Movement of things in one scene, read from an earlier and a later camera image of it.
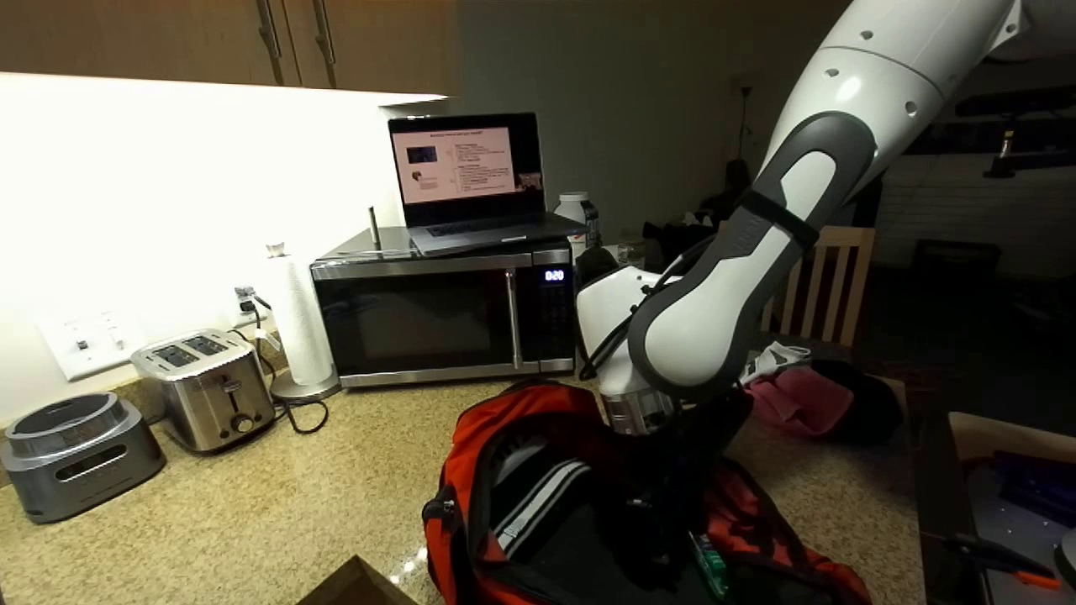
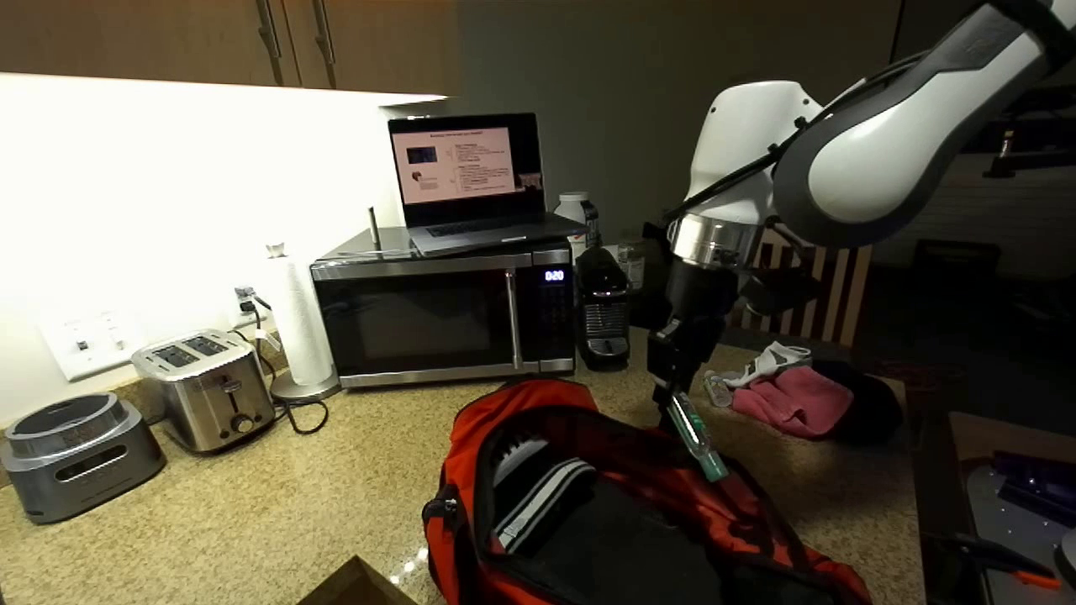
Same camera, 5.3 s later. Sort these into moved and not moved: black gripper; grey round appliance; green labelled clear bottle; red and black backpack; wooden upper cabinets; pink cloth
Moved: black gripper; green labelled clear bottle
Not moved: pink cloth; grey round appliance; red and black backpack; wooden upper cabinets
